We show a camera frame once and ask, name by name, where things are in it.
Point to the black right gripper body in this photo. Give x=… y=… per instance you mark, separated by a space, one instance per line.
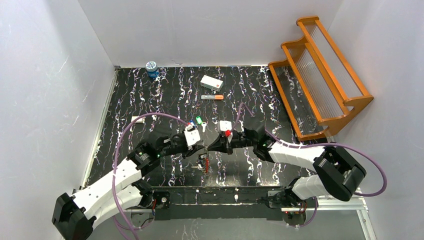
x=225 y=145

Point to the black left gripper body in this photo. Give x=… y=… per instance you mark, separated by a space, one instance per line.
x=187 y=147

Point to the key with green tag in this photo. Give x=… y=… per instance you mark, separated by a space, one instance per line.
x=202 y=123

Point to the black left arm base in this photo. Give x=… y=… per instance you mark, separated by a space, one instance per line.
x=155 y=199

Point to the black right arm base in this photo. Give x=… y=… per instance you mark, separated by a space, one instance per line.
x=300 y=213

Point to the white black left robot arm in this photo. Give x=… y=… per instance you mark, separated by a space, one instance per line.
x=76 y=216

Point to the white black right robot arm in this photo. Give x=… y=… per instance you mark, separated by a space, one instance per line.
x=336 y=172

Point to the key with blue tag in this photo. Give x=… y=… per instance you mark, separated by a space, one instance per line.
x=192 y=123

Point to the small white eraser block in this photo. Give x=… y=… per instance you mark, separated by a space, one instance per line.
x=138 y=119

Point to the white orange marker pen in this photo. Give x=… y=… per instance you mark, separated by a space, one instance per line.
x=212 y=97

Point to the white green small box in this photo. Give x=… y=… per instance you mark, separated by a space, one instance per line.
x=211 y=83

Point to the blue jar with white lid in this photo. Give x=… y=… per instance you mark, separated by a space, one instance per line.
x=152 y=69

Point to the orange wooden tiered rack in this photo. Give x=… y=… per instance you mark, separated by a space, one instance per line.
x=320 y=90

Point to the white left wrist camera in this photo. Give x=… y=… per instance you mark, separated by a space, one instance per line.
x=192 y=137

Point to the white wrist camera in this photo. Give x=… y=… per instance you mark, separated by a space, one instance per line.
x=225 y=127
x=192 y=137

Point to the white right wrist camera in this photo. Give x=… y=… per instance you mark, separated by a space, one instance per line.
x=225 y=127

